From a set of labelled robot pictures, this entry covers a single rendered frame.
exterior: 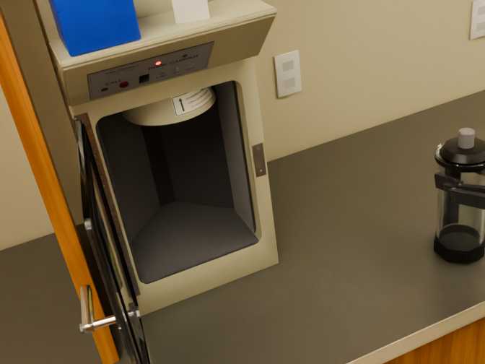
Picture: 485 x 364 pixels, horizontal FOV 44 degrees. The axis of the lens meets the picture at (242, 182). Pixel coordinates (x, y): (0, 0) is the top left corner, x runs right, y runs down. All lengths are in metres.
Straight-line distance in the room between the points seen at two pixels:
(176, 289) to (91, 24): 0.58
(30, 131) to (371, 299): 0.69
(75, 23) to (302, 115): 0.95
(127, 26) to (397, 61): 1.08
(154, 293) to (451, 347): 0.59
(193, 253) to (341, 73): 0.72
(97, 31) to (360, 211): 0.80
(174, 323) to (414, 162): 0.76
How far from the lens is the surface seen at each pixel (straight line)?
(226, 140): 1.21
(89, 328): 0.84
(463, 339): 1.30
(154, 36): 0.86
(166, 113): 1.04
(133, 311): 0.83
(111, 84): 0.92
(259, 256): 1.24
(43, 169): 0.91
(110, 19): 0.84
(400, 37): 1.76
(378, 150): 1.65
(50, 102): 1.43
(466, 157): 1.14
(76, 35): 0.83
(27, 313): 1.34
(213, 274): 1.22
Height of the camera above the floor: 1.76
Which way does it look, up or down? 32 degrees down
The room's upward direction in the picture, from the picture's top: 9 degrees counter-clockwise
